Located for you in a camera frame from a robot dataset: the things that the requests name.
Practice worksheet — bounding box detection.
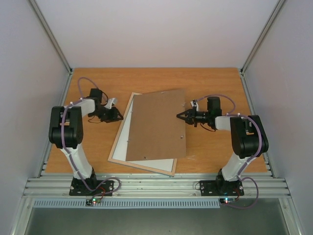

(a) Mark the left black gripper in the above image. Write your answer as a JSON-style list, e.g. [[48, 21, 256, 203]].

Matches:
[[90, 106, 121, 123]]

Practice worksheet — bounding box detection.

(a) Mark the brown hardboard backing board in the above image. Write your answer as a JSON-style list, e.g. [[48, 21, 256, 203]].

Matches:
[[126, 89, 186, 161]]

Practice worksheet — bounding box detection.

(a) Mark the teal picture frame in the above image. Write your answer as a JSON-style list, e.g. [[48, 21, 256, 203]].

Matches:
[[107, 92, 178, 177]]

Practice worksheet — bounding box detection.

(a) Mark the colourful balloon photo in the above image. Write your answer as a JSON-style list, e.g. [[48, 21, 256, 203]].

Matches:
[[112, 95, 175, 173]]

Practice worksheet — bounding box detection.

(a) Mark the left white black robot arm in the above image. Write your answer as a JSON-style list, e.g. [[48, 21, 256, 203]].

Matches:
[[48, 88, 123, 195]]

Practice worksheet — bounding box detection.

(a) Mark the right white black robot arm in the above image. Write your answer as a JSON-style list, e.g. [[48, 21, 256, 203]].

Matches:
[[177, 95, 269, 197]]

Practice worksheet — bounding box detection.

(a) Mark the right small circuit board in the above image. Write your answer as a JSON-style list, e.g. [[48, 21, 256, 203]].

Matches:
[[220, 197, 239, 204]]

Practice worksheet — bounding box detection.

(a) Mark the small circuit board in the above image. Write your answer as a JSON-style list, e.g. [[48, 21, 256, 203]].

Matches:
[[86, 198, 102, 206], [220, 197, 239, 204]]

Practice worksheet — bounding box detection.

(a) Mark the left small circuit board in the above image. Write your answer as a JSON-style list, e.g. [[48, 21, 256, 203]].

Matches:
[[86, 198, 102, 206]]

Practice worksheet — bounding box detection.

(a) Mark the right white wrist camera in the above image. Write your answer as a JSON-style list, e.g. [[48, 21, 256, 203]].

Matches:
[[190, 100, 199, 112]]

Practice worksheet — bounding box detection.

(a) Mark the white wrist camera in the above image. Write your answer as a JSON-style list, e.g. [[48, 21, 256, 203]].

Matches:
[[105, 97, 118, 109], [190, 100, 199, 112]]

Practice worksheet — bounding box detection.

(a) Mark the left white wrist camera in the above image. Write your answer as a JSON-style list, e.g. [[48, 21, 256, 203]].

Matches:
[[105, 97, 118, 109]]

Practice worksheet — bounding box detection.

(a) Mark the right aluminium corner post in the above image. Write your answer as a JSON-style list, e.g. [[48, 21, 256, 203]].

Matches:
[[240, 0, 287, 74]]

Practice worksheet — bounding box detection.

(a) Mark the aluminium corner post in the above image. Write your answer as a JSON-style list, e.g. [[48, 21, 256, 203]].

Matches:
[[240, 0, 287, 74], [27, 0, 73, 73]]

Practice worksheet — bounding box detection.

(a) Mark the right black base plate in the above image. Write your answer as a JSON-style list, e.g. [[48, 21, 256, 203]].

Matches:
[[199, 180, 245, 197]]

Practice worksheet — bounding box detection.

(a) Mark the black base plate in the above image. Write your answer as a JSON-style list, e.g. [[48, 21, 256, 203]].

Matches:
[[199, 180, 245, 197], [69, 178, 115, 196]]

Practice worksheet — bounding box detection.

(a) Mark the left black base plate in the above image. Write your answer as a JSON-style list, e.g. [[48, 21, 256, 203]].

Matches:
[[69, 178, 115, 196]]

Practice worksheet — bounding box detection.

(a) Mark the grey slotted cable duct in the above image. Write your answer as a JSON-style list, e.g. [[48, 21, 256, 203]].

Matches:
[[33, 198, 220, 209]]

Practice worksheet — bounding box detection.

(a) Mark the aluminium front rail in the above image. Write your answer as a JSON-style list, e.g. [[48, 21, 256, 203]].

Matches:
[[22, 172, 291, 198]]

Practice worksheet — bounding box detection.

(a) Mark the left aluminium corner post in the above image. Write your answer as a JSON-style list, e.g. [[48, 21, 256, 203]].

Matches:
[[27, 0, 73, 73]]

